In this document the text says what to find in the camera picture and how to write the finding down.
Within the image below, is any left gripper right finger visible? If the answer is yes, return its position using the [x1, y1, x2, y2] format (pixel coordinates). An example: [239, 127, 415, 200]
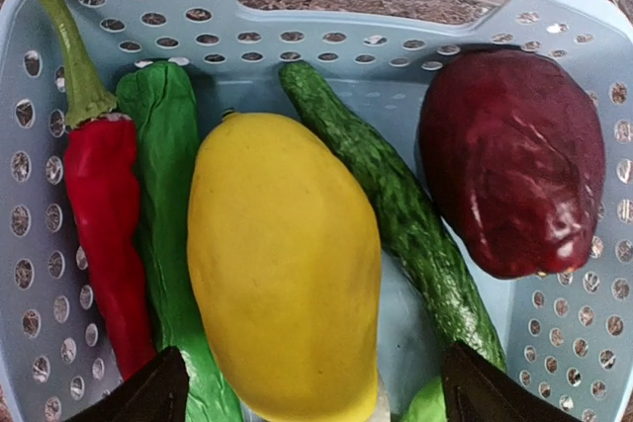
[442, 341, 567, 422]

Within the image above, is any yellow corn toy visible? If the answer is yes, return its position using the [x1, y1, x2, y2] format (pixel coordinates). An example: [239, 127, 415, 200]
[187, 113, 381, 421]

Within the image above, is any dark green cucumber toy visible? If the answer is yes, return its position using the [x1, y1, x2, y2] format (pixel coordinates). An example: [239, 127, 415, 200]
[279, 61, 506, 370]

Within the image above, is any dark red apple toy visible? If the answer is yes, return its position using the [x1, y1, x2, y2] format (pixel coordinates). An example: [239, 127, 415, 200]
[418, 49, 606, 279]

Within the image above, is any long green pepper toy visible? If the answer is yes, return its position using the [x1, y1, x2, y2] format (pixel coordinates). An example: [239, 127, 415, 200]
[116, 61, 242, 421]

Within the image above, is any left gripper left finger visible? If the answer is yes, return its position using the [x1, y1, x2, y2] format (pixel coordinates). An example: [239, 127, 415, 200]
[67, 346, 189, 422]

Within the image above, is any red chili pepper toy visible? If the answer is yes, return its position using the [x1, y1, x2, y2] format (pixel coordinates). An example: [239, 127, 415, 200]
[39, 0, 156, 380]

